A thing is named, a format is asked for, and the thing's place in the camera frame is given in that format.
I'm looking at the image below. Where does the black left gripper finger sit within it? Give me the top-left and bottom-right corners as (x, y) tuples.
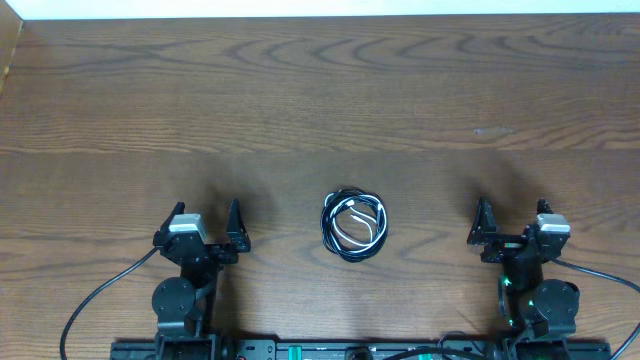
(226, 198), (251, 253)
(158, 202), (185, 233)

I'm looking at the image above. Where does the long black usb cable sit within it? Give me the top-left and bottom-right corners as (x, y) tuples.
(319, 187), (390, 264)

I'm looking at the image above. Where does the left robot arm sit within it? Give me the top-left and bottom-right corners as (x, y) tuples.
(152, 199), (251, 359)

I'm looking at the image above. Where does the black right camera cable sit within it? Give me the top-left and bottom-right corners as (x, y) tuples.
(549, 257), (640, 360)

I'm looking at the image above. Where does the black camera cable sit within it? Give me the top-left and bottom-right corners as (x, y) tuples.
(549, 257), (640, 360)
(59, 245), (162, 360)

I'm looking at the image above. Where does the white usb cable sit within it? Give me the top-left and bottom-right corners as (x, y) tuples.
(324, 194), (387, 249)

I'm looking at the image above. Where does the black left camera cable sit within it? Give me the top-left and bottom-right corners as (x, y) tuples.
(59, 245), (162, 360)

